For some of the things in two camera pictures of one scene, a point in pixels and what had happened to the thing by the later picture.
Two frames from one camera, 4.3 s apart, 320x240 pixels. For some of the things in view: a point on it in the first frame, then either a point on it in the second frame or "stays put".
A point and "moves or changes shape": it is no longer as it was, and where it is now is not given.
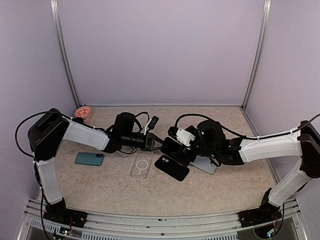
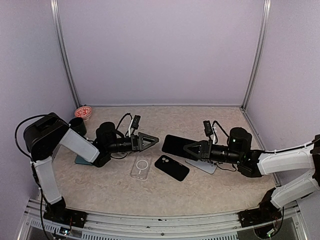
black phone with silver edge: x=173 y=149 moves or changes shape
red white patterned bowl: x=84 y=112 stays put
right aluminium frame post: x=259 y=52 stays put
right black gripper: x=192 y=158 -> x=205 y=149
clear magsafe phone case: x=141 y=165 stays put
